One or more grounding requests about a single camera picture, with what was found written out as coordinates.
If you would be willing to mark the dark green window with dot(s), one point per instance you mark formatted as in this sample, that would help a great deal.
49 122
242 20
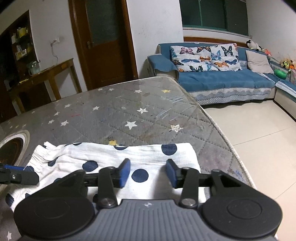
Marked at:
225 15

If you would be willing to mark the butterfly print cushion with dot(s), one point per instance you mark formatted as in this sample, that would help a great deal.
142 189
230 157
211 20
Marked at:
223 57

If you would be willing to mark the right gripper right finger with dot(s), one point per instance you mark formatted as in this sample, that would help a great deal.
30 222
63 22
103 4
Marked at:
186 178

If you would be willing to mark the brown wooden door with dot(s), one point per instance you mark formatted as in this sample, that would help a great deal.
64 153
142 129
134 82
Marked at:
103 40

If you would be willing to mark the wooden side table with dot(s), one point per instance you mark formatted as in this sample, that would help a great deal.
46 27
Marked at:
47 74

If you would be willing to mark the white navy polka-dot garment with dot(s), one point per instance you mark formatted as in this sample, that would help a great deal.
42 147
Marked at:
147 177

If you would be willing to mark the glass pitcher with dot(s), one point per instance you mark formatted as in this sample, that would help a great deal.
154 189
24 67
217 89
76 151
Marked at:
34 67

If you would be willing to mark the grey star quilted table cover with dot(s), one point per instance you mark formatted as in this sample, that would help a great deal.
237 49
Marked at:
153 110

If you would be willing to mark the blue corner sofa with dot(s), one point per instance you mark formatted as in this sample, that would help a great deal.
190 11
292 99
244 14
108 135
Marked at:
217 87

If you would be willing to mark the round black induction cooktop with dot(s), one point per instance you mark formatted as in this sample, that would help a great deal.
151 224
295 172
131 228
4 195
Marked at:
13 147

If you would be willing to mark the dark wooden shelf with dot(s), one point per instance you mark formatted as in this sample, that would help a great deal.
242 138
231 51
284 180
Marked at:
17 51

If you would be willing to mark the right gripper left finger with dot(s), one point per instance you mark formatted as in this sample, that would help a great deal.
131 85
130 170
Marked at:
110 178

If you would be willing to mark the colourful toy pile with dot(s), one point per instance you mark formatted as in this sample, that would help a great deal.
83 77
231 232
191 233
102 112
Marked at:
288 64

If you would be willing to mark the beige throw pillow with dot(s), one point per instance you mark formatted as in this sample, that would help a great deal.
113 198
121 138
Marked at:
258 63

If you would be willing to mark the panda plush toy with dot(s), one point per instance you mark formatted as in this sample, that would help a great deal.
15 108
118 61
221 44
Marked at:
254 46

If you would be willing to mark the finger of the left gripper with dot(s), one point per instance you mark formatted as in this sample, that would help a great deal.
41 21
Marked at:
22 176

